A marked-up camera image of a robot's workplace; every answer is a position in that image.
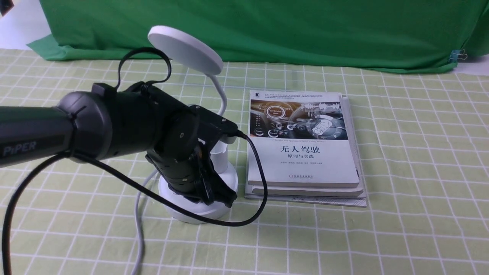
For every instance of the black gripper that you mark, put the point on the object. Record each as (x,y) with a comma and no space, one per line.
(193,178)

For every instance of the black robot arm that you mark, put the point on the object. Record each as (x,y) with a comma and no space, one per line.
(104,124)

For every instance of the white self-driving textbook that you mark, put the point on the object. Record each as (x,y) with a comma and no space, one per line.
(301,141)

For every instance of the bottom thin white book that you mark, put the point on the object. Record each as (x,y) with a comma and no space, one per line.
(359,200)

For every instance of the green checkered tablecloth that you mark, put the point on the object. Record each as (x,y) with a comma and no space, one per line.
(423,144)

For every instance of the green backdrop cloth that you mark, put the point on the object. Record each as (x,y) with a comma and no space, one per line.
(393,36)

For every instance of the blue binder clip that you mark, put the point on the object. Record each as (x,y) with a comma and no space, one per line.
(457,55)

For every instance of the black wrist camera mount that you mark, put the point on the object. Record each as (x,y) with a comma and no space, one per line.
(213,128)

